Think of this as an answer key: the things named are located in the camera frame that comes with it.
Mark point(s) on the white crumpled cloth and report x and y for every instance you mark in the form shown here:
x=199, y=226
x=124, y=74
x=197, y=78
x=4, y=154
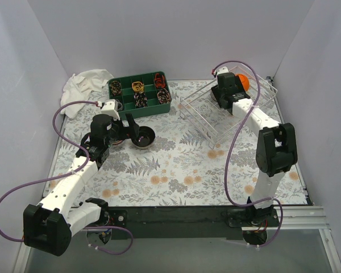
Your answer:
x=79, y=87

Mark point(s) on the aluminium frame rail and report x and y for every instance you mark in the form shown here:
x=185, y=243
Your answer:
x=290, y=217

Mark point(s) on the green plastic organizer tray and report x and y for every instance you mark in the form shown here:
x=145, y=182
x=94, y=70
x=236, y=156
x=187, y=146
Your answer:
x=127, y=96

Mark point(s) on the dark patterned rolled sock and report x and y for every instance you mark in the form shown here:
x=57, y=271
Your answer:
x=116, y=88

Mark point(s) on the black patterned bowl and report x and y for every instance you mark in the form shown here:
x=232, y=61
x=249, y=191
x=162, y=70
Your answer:
x=213, y=97

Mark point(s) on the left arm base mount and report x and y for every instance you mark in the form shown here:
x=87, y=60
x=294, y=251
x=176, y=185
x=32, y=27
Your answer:
x=110, y=218

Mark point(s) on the pink rose rolled sock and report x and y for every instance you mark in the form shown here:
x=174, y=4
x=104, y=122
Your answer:
x=163, y=96

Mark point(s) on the white wire dish rack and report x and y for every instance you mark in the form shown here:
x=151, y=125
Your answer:
x=218, y=125

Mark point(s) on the yellow rolled sock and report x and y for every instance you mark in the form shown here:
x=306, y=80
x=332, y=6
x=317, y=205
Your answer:
x=138, y=87

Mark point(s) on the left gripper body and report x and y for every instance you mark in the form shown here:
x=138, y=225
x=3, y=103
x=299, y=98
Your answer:
x=125, y=130

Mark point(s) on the orange bowl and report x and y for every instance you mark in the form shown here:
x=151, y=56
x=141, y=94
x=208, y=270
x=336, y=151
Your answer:
x=245, y=81

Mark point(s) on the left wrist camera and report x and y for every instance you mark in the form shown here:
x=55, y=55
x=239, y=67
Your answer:
x=110, y=108

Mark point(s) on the orange black rolled sock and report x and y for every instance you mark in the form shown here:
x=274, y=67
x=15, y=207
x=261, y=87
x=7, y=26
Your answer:
x=159, y=81

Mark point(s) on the olive brown bowl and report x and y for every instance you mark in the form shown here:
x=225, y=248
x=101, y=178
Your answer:
x=145, y=138

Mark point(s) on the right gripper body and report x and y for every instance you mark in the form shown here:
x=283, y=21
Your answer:
x=219, y=96

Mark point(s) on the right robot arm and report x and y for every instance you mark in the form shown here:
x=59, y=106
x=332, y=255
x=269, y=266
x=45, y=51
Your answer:
x=276, y=150

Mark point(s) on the black floral rolled sock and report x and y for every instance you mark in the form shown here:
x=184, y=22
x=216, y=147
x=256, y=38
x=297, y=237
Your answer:
x=140, y=100

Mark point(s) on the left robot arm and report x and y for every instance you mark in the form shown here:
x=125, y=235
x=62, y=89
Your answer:
x=50, y=225

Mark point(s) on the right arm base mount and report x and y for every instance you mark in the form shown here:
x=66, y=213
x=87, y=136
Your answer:
x=253, y=222

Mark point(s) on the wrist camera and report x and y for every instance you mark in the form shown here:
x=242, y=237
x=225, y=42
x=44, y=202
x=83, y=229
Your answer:
x=110, y=108
x=220, y=70

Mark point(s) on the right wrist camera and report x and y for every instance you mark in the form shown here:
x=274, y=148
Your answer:
x=220, y=70

